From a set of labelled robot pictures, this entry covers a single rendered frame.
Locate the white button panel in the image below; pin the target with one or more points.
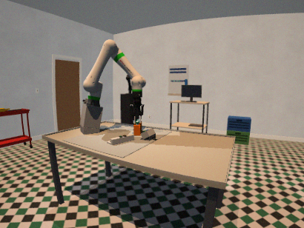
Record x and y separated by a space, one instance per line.
148 135

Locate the orange rectangular tube rack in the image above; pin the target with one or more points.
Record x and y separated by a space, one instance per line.
137 129

